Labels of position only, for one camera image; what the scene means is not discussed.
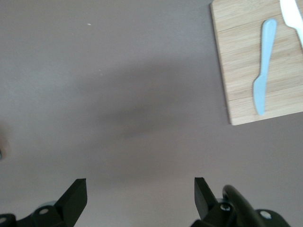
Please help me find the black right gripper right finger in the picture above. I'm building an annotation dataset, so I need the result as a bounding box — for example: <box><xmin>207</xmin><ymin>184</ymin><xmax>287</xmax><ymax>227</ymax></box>
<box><xmin>190</xmin><ymin>176</ymin><xmax>291</xmax><ymax>227</ymax></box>

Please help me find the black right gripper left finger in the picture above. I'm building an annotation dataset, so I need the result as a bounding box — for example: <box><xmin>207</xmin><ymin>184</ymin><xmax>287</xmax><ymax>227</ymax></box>
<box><xmin>0</xmin><ymin>178</ymin><xmax>88</xmax><ymax>227</ymax></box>

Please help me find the wooden cutting board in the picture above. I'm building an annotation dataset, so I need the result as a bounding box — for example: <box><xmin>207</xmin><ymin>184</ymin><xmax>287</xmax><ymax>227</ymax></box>
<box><xmin>210</xmin><ymin>0</ymin><xmax>303</xmax><ymax>126</ymax></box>

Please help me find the grey plastic knife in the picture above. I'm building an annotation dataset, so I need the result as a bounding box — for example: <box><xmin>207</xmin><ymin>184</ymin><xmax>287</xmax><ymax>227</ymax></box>
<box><xmin>252</xmin><ymin>18</ymin><xmax>277</xmax><ymax>116</ymax></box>

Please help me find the white plastic knife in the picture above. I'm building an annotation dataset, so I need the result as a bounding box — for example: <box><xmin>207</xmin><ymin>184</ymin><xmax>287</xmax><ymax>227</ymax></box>
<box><xmin>279</xmin><ymin>0</ymin><xmax>303</xmax><ymax>52</ymax></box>

